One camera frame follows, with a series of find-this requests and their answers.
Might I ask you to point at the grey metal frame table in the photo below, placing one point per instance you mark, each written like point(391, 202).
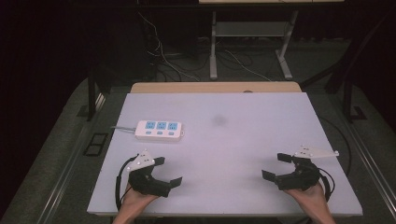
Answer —
point(249, 29)

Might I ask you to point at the aluminium floor rail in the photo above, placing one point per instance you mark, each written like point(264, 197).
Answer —
point(70, 161)
point(372, 165)

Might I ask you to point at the wooden board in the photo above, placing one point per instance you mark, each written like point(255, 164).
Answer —
point(214, 87)

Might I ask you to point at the white power strip blue sockets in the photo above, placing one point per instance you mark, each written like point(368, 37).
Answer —
point(158, 130)

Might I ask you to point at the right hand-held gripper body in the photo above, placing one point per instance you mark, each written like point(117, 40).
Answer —
point(300, 179)

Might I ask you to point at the person's right hand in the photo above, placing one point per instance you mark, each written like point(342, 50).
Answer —
point(308, 196)

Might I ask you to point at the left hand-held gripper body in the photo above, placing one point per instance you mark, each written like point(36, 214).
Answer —
point(146, 183)

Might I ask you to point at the black metal stand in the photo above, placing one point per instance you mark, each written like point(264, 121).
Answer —
point(348, 96)
point(92, 93)

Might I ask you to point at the person's left hand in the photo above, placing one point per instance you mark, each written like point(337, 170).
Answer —
point(134, 199)

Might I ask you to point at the black floor frame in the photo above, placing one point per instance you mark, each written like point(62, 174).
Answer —
point(96, 144)

